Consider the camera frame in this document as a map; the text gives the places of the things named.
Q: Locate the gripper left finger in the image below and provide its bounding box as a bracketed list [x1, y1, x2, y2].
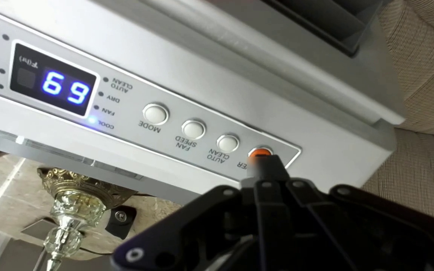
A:
[112, 154, 274, 271]

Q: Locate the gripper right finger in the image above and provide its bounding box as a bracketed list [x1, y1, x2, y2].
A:
[267, 154, 434, 271]

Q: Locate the silver portable air conditioner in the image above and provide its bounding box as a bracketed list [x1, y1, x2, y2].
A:
[0, 0, 408, 206]

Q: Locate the crystal and brass lamp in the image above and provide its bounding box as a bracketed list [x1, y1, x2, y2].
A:
[37, 167, 139, 271]

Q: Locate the beige woven sofa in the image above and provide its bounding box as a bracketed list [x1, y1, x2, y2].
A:
[360, 0, 434, 226]

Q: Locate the black inline cable switch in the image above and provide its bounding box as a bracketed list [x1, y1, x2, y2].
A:
[105, 206, 137, 240]

